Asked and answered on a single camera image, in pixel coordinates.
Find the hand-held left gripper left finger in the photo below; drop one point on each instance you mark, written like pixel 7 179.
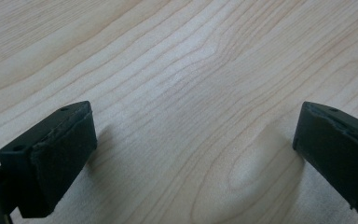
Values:
pixel 52 161

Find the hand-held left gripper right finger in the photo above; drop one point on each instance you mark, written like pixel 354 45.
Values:
pixel 338 155

